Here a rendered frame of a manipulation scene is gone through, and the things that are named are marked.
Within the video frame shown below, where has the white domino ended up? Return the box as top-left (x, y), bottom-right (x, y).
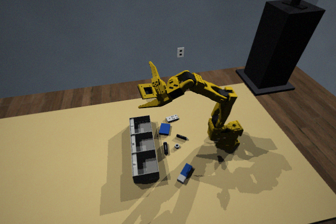
top-left (166, 114), bottom-right (179, 123)

